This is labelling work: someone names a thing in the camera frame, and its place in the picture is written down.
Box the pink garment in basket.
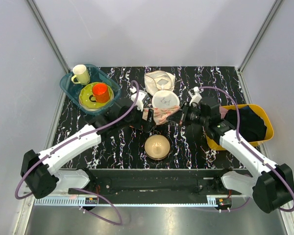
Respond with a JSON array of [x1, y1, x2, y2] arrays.
[[220, 106, 229, 119]]

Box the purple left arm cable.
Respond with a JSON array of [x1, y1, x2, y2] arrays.
[[14, 80, 140, 200]]

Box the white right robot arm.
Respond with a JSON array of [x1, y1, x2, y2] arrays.
[[179, 98, 294, 213]]

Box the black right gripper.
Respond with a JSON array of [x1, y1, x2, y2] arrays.
[[167, 101, 209, 127]]

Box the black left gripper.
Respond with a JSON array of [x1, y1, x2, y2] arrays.
[[119, 103, 156, 133]]

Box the pale yellow mug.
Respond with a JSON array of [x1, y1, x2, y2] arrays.
[[71, 64, 90, 85]]

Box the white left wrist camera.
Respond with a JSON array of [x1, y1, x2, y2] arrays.
[[130, 88, 147, 111]]

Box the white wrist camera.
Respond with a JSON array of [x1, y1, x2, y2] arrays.
[[130, 88, 147, 111], [188, 87, 202, 105]]

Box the orange mug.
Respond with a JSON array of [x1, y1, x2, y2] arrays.
[[89, 83, 110, 103]]

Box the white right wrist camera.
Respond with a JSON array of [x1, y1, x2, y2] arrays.
[[188, 87, 202, 105]]

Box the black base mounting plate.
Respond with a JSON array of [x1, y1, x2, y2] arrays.
[[80, 169, 236, 196]]

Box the round white mesh laundry bag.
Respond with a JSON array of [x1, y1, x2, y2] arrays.
[[151, 90, 180, 109]]

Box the aluminium frame rail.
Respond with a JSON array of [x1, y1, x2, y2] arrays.
[[25, 0, 71, 73]]

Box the beige bowl with brown rim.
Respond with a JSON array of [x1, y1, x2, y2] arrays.
[[144, 135, 171, 161]]

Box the green dotted plate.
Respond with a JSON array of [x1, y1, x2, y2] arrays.
[[79, 82, 114, 110]]

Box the cream mesh laundry bag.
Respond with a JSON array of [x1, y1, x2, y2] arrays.
[[144, 70, 175, 96]]

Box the pink floral mesh laundry bag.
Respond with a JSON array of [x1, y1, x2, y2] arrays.
[[152, 106, 180, 125]]

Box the yellow plastic basket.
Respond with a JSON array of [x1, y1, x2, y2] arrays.
[[205, 104, 274, 151]]

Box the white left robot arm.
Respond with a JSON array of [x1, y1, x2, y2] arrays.
[[17, 103, 155, 199]]

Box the black clothes in basket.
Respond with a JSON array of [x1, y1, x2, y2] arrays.
[[223, 105, 267, 142]]

